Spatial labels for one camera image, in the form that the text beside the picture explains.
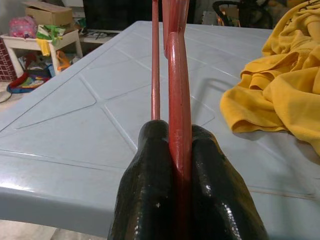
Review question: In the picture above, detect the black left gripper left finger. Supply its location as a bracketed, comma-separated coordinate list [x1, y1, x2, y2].
[107, 119, 181, 240]

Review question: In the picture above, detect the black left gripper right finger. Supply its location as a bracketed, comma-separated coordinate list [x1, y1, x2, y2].
[189, 124, 270, 240]

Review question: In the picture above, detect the pink plastic clothes hanger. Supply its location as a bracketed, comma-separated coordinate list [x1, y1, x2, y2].
[150, 0, 194, 240]

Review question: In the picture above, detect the yellow polo shirt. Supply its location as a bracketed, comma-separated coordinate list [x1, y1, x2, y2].
[219, 0, 320, 151]

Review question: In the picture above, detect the pale grey plastic folding table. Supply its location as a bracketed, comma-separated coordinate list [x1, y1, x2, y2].
[0, 20, 320, 229]

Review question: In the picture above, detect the orange plastic toy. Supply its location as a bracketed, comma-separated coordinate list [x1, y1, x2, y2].
[55, 49, 73, 73]

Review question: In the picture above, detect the white television bench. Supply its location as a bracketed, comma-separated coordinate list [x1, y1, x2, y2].
[79, 28, 124, 45]

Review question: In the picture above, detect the small white children's table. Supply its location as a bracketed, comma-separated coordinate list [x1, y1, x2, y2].
[0, 28, 84, 76]

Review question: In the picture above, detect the black flat screen television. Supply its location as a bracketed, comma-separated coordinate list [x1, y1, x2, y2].
[83, 0, 201, 32]

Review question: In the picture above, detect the green and yellow cloth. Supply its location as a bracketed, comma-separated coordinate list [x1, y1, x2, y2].
[35, 23, 65, 57]

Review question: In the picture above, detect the brown cardboard box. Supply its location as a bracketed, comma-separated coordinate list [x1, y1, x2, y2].
[21, 0, 74, 26]

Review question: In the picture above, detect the pink children's backpack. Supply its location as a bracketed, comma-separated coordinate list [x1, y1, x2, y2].
[9, 15, 38, 39]

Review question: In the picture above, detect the colourful ring toy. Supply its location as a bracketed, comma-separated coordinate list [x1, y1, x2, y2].
[6, 71, 51, 94]

